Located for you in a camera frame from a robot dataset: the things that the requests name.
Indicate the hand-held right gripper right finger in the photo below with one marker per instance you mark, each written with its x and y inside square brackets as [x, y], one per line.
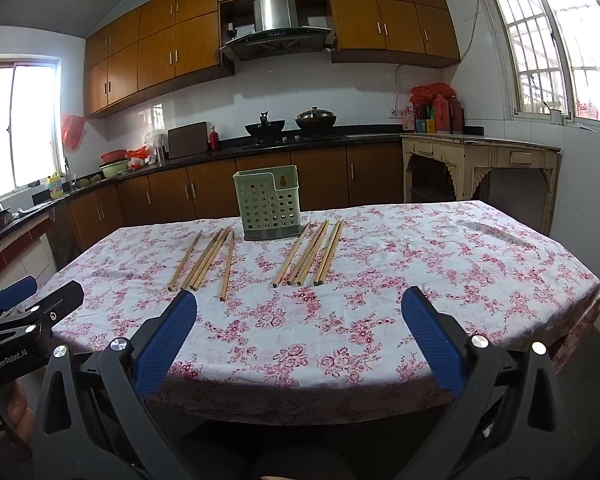
[430, 345]

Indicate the person's left hand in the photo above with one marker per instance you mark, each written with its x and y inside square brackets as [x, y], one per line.
[19, 410]

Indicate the blue box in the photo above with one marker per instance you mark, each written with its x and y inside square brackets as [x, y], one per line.
[420, 126]

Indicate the green basin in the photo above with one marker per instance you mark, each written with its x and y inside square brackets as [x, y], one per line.
[114, 169]

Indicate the small red bottle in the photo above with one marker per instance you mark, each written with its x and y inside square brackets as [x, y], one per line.
[214, 139]

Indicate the small red plastic bag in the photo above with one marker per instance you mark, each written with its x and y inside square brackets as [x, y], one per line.
[137, 153]

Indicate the wooden wall cabinets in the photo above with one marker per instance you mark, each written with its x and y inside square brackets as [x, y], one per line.
[190, 45]

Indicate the sliding glass window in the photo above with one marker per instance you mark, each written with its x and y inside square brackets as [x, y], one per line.
[30, 125]

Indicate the metal faucet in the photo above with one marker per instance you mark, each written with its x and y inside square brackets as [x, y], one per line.
[69, 175]

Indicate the barred window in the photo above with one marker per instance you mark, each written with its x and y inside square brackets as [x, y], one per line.
[530, 35]

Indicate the dark wooden cutting board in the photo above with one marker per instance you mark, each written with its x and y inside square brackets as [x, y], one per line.
[187, 140]

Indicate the pink floral tablecloth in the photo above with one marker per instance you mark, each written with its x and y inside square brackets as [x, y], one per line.
[380, 310]

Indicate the green perforated utensil basket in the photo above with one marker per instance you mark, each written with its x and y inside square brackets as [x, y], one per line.
[265, 205]

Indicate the red basin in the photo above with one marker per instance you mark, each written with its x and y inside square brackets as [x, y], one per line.
[114, 156]

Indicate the hanging red plastic bag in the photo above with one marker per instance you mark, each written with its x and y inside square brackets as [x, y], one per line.
[72, 130]

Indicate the black wok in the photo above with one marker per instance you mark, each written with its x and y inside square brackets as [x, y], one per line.
[265, 129]

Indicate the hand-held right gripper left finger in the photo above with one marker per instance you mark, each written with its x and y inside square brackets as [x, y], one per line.
[167, 340]

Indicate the wok with metal lid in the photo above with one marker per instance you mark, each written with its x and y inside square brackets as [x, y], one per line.
[315, 119]

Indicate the yellow box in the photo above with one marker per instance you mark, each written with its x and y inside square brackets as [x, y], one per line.
[430, 126]

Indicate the red thermos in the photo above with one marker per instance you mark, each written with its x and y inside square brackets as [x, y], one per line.
[441, 115]

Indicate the yellow detergent bottle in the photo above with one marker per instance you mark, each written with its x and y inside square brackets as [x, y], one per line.
[56, 187]

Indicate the wooden base cabinets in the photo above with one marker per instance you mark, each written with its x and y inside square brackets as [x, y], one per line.
[320, 175]

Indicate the cream wooden side table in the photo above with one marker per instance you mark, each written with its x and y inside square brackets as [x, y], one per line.
[480, 152]

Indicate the red bag over thermoses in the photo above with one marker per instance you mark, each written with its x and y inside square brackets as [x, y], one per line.
[430, 92]

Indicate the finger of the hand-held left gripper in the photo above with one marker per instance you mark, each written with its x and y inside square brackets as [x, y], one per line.
[15, 290]
[60, 302]

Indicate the steel range hood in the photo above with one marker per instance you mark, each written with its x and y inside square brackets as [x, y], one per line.
[275, 15]

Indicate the black kitchen countertop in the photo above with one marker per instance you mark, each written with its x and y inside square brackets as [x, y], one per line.
[230, 150]

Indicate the black gas stove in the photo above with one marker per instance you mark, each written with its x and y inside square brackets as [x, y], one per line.
[300, 138]

